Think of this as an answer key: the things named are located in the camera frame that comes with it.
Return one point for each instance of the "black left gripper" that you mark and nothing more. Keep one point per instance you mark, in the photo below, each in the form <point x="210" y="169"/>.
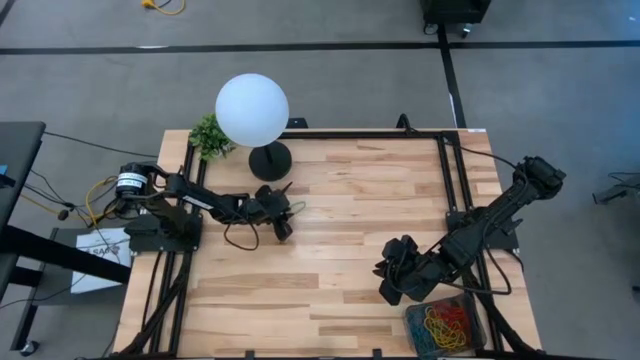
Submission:
<point x="270" y="210"/>

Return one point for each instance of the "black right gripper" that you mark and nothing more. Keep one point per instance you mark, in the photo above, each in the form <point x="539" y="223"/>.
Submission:
<point x="405" y="275"/>

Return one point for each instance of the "red rubber band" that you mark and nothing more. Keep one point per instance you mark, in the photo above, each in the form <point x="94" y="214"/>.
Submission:
<point x="462" y="325"/>
<point x="455" y="315"/>
<point x="465" y="312"/>
<point x="450" y="307"/>

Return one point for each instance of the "clear plastic bin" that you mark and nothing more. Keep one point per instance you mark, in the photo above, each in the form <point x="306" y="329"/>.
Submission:
<point x="480" y="320"/>

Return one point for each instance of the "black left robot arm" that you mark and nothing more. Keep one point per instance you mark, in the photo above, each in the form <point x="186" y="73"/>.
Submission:
<point x="200" y="200"/>

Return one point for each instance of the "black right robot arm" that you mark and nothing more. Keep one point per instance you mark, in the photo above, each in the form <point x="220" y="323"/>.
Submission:
<point x="500" y="215"/>

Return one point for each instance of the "green rubber band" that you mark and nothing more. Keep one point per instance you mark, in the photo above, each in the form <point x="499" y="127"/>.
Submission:
<point x="302" y="204"/>

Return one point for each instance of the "black table clamp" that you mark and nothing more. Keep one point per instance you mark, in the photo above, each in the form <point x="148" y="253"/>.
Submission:
<point x="298" y="123"/>

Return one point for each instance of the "white globe lamp black base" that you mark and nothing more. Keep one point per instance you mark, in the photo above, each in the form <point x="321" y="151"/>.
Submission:
<point x="252" y="110"/>

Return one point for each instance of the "small green plant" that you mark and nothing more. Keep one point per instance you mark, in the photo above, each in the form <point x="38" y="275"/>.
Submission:
<point x="207" y="137"/>

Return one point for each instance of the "black floor tape strip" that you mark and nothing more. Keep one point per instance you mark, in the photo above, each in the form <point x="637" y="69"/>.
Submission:
<point x="447" y="75"/>
<point x="300" y="47"/>

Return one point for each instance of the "white table label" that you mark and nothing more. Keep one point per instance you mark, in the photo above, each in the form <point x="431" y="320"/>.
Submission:
<point x="477" y="130"/>

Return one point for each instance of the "white printed box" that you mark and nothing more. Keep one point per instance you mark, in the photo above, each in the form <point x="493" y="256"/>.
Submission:
<point x="97" y="245"/>

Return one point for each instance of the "grey power strip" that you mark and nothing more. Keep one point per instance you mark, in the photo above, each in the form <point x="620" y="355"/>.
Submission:
<point x="616" y="192"/>

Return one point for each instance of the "grey floor box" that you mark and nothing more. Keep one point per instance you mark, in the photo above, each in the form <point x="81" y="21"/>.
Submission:
<point x="55" y="290"/>

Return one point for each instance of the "black wheeled cart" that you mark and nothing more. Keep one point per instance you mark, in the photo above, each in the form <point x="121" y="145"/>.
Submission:
<point x="455" y="10"/>

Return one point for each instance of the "black desk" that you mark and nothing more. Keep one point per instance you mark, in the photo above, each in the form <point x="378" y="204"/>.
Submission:
<point x="20" y="150"/>

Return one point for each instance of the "small blue desk item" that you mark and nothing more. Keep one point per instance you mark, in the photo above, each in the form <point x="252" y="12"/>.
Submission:
<point x="3" y="170"/>

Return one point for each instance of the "black frame bracket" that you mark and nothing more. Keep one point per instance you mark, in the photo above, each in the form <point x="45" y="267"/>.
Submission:
<point x="249" y="354"/>

